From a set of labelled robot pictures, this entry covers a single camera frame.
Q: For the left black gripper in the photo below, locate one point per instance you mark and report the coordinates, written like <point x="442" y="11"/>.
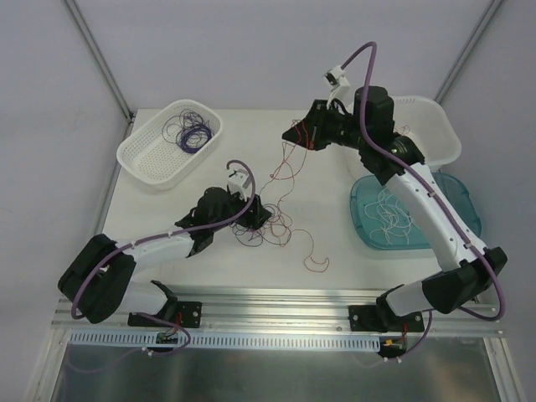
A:
<point x="252" y="213"/>

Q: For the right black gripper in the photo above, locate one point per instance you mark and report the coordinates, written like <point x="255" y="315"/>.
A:
<point x="316" y="123"/>

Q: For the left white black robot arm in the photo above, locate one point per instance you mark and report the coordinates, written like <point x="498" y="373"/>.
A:
<point x="99" y="281"/>

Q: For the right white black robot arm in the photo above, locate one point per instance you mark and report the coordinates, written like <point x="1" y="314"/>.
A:
<point x="468" y="279"/>

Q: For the white perforated basket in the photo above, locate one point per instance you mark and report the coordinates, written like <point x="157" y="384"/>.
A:
<point x="170" y="145"/>

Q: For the teal transparent plastic bin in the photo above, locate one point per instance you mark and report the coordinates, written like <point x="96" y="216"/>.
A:
<point x="382" y="222"/>

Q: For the white plastic tub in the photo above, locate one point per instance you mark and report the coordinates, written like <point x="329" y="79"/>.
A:
<point x="425" y="122"/>

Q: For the aluminium mounting rail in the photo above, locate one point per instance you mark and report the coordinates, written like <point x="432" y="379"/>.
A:
<point x="227" y="309"/>

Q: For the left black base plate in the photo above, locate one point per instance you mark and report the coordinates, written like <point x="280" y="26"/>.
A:
<point x="186" y="314"/>

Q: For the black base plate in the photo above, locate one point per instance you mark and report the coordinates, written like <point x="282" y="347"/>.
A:
<point x="186" y="314"/>
<point x="366" y="318"/>

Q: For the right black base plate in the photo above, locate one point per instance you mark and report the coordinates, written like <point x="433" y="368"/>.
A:
<point x="366" y="318"/>

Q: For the white slotted cable duct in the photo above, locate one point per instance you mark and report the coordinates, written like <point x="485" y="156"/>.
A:
<point x="254" y="341"/>

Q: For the left aluminium frame post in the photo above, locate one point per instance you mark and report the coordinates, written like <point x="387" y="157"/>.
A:
<point x="83" y="28"/>

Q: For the aluminium frame post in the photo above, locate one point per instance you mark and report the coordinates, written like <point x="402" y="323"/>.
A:
<point x="482" y="25"/>
<point x="83" y="28"/>

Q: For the right aluminium frame post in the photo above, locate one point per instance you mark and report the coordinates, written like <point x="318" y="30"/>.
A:
<point x="482" y="25"/>

